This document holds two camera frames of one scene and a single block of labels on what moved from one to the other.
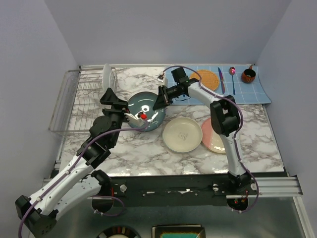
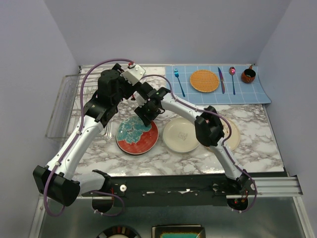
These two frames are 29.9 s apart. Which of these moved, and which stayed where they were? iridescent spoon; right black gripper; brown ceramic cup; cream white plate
Moved: right black gripper
Stayed: brown ceramic cup; cream white plate; iridescent spoon
